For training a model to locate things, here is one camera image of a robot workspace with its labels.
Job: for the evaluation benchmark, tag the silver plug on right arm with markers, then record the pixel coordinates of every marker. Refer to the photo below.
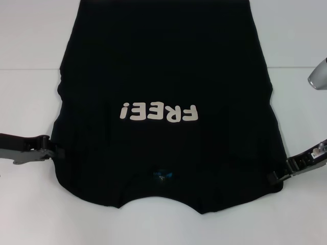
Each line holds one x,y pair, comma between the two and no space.
321,147

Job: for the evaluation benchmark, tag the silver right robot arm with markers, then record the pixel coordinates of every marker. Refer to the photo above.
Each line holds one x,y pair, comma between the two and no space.
319,76

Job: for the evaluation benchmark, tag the black T-shirt with FREE print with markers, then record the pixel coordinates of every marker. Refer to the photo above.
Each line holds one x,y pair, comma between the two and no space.
163,63

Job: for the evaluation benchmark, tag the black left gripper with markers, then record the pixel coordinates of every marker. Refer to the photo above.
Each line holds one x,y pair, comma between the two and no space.
23,149

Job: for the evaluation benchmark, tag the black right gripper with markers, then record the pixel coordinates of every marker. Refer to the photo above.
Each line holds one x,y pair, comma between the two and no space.
310,162

